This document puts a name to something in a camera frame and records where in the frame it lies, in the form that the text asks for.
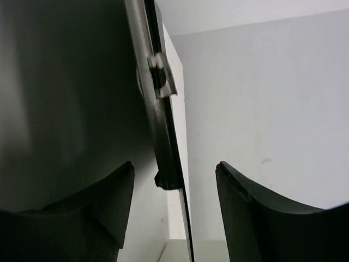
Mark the black board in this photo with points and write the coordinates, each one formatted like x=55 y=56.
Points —
x=85 y=87

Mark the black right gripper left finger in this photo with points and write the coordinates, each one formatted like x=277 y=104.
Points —
x=89 y=225

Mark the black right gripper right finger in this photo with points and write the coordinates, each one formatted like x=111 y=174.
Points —
x=262 y=225

